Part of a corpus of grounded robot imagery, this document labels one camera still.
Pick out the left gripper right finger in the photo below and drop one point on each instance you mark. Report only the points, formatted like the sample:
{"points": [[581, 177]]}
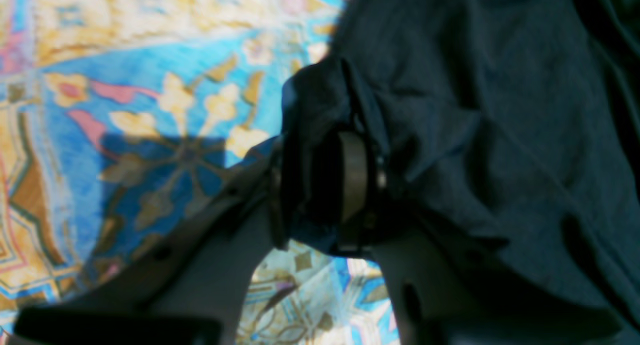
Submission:
{"points": [[445, 287]]}

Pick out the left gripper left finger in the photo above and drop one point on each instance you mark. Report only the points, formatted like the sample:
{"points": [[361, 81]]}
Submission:
{"points": [[187, 290]]}

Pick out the black t-shirt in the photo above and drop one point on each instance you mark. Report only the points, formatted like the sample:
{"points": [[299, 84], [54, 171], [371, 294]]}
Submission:
{"points": [[513, 119]]}

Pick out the patterned tablecloth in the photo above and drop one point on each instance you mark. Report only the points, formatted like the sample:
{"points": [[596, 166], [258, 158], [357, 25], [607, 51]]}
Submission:
{"points": [[121, 117]]}

